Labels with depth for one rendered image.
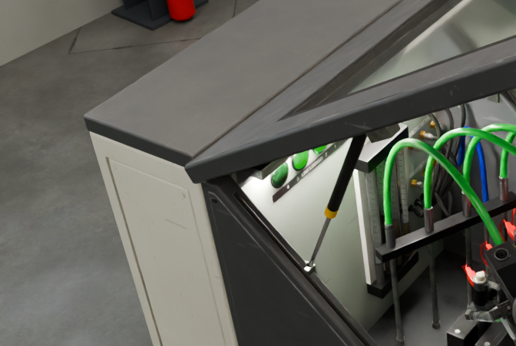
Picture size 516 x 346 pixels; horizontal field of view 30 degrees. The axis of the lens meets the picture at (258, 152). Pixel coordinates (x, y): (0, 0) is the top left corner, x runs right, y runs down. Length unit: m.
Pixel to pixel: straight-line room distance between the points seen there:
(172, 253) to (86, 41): 3.89
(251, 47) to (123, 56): 3.50
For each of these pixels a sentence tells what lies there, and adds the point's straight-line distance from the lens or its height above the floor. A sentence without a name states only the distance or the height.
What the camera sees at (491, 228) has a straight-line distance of 1.59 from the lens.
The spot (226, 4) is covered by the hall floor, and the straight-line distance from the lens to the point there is 5.69.
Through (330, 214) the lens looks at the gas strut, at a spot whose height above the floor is 1.46.
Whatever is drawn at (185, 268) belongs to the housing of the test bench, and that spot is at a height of 1.21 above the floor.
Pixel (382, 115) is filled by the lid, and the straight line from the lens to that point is 1.22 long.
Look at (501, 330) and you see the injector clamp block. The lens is 1.95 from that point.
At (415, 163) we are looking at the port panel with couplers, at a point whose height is 1.14.
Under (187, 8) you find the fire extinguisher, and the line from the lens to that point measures 5.51.
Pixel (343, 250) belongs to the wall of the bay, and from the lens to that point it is 1.97.
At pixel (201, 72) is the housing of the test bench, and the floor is 1.50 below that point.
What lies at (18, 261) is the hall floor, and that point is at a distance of 4.03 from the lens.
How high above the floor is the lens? 2.36
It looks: 33 degrees down
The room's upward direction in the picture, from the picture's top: 11 degrees counter-clockwise
